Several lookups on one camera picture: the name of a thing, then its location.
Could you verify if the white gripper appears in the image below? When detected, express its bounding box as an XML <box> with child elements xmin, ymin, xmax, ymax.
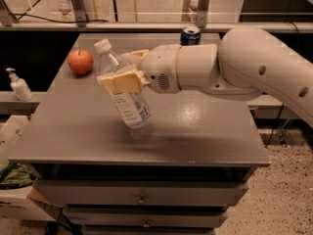
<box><xmin>97</xmin><ymin>44</ymin><xmax>181</xmax><ymax>94</ymax></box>

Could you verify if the clear bottle with blue label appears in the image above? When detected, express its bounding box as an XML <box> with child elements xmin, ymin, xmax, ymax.
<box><xmin>94</xmin><ymin>39</ymin><xmax>150</xmax><ymax>128</ymax></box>

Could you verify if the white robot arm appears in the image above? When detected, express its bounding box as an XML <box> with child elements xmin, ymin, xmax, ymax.
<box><xmin>95</xmin><ymin>26</ymin><xmax>313</xmax><ymax>126</ymax></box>

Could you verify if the white pump dispenser bottle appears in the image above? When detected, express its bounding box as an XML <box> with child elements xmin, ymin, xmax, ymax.
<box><xmin>6</xmin><ymin>68</ymin><xmax>33</xmax><ymax>102</ymax></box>

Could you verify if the red apple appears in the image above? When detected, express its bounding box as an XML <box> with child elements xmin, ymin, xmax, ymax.
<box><xmin>67</xmin><ymin>49</ymin><xmax>94</xmax><ymax>74</ymax></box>

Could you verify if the blue soda can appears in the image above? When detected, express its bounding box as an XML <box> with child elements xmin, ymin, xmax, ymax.
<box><xmin>180</xmin><ymin>25</ymin><xmax>201</xmax><ymax>46</ymax></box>

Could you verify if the grey drawer cabinet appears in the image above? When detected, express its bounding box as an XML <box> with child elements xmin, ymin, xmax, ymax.
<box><xmin>8</xmin><ymin>32</ymin><xmax>272</xmax><ymax>235</ymax></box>

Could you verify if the white cardboard box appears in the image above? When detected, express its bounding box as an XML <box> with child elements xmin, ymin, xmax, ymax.
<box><xmin>0</xmin><ymin>115</ymin><xmax>55</xmax><ymax>223</ymax></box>

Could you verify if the top drawer with knob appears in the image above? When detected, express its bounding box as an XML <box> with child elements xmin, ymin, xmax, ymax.
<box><xmin>33</xmin><ymin>180</ymin><xmax>248</xmax><ymax>207</ymax></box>

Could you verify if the drawer with knob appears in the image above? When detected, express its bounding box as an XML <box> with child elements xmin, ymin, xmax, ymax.
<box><xmin>33</xmin><ymin>180</ymin><xmax>248</xmax><ymax>207</ymax></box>
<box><xmin>64</xmin><ymin>207</ymin><xmax>227</xmax><ymax>228</ymax></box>

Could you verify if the black cable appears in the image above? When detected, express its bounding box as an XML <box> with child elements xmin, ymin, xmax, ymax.
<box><xmin>11</xmin><ymin>0</ymin><xmax>110</xmax><ymax>24</ymax></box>

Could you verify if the metal frame rail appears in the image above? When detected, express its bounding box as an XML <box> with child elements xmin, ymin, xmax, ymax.
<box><xmin>0</xmin><ymin>22</ymin><xmax>313</xmax><ymax>33</ymax></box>

